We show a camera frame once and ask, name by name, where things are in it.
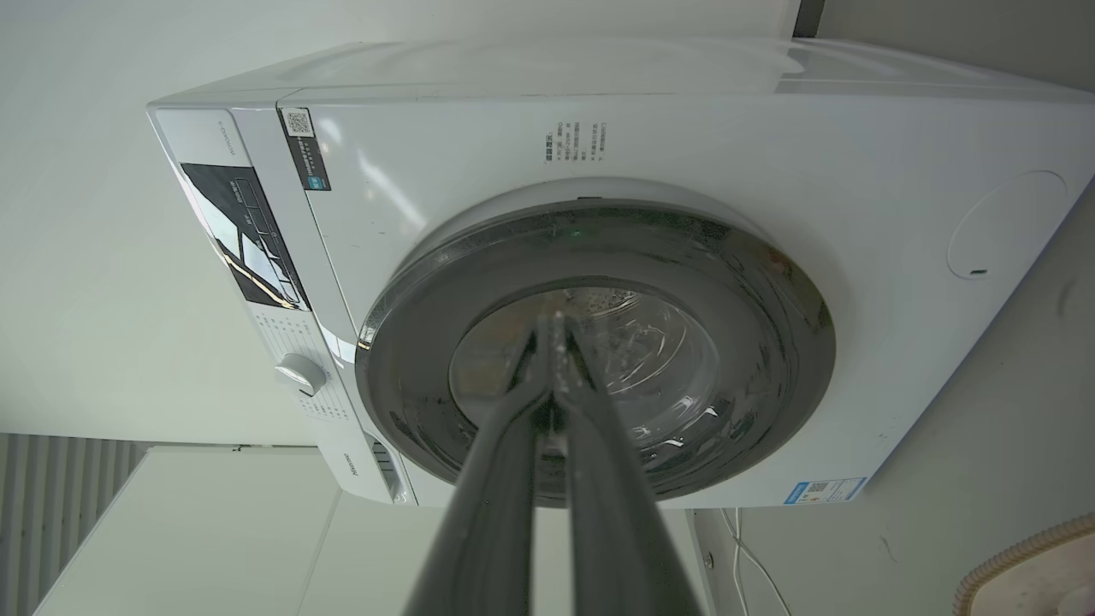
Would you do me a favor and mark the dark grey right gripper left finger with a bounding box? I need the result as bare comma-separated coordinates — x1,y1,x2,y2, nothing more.
404,313,559,616

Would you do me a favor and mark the grey ribbed wall panel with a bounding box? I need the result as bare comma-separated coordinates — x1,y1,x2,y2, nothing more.
0,433,148,616

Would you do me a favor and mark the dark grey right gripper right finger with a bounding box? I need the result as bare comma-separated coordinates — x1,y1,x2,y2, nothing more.
554,311,704,616

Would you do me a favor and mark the white front-load washing machine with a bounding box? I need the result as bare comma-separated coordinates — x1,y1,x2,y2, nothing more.
146,36,1095,511

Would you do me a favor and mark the round grey washing machine door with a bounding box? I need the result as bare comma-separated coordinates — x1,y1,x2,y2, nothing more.
355,199,837,509

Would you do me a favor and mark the thin white power cable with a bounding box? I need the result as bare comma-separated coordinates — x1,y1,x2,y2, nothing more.
721,508,793,616

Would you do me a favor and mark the white washing machine control knob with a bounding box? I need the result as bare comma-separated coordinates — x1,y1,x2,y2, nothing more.
274,353,328,397

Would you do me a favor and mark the white cabinet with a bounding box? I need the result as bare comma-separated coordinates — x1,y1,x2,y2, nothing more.
33,444,711,616

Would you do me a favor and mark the beige corrugated drain hose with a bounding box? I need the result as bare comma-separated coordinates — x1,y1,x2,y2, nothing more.
953,512,1095,616

